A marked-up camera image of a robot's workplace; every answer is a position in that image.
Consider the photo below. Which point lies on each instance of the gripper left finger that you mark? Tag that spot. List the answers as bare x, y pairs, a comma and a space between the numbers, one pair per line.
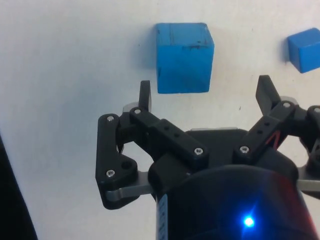
113, 150

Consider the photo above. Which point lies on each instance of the small blue cube block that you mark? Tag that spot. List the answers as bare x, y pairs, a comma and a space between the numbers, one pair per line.
306, 52

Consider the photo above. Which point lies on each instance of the large blue cube block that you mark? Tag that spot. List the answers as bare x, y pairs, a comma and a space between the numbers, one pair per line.
183, 62

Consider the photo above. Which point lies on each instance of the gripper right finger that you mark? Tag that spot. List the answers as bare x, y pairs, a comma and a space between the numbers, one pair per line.
266, 100

